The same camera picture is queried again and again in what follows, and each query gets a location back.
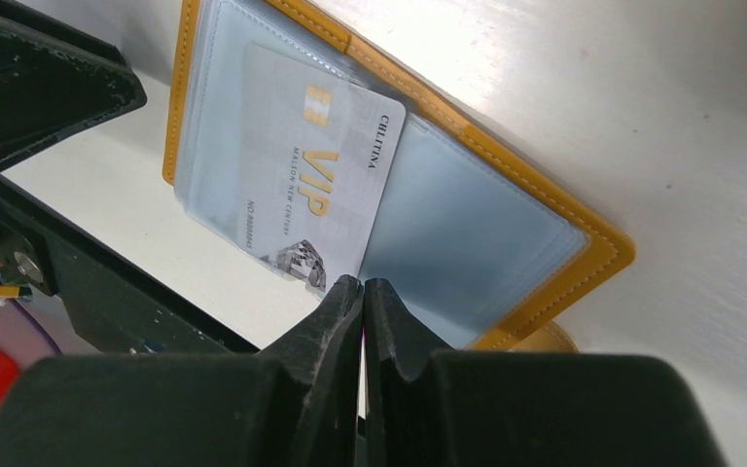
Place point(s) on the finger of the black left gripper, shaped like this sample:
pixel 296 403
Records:
pixel 56 81

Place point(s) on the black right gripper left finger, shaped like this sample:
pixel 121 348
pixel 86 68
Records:
pixel 292 404

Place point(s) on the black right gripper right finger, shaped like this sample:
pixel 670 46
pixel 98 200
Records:
pixel 432 405

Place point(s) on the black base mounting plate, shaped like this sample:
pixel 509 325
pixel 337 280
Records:
pixel 111 303

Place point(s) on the orange leather card holder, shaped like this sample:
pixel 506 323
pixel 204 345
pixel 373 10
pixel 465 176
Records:
pixel 482 247

